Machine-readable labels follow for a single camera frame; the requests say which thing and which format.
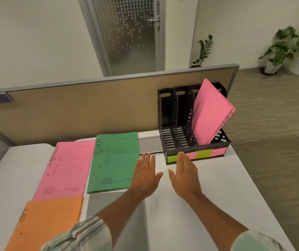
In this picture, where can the person's right hand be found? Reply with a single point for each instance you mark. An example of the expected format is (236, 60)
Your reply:
(187, 180)

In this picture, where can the person's left hand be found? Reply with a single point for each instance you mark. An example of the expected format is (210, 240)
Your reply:
(145, 180)

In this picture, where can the green folder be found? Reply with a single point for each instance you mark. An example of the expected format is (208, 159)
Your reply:
(113, 164)

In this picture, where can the grey folder white spine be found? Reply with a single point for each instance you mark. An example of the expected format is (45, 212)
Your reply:
(97, 203)

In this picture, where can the black perforated file rack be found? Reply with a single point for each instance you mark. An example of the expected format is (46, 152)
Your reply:
(170, 120)

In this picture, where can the pink folder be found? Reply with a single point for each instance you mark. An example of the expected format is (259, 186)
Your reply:
(65, 169)
(209, 112)

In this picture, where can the orange folder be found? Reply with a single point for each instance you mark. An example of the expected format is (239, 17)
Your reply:
(42, 222)

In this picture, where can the person's left forearm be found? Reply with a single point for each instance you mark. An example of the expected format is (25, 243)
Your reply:
(120, 214)

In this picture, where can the person's right forearm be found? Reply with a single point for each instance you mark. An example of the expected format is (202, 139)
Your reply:
(217, 219)

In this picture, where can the person's right shirt sleeve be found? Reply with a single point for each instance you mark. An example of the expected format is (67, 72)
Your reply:
(256, 243)

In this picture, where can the pink sticky note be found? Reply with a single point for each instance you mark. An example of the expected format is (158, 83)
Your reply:
(192, 155)
(219, 151)

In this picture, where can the yellow-green sticky note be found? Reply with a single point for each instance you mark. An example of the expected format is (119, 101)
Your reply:
(172, 159)
(204, 153)

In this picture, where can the tan desk partition panel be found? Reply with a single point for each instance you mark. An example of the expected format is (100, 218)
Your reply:
(86, 109)

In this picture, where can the slim leafy green plant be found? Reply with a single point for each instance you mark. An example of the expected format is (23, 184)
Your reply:
(204, 49)

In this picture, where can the potted plant white pot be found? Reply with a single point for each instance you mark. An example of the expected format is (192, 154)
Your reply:
(271, 66)

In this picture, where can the frosted glass door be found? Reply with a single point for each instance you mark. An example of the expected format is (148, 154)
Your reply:
(128, 36)

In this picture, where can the black door sign plate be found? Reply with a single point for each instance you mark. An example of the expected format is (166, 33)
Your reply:
(158, 7)

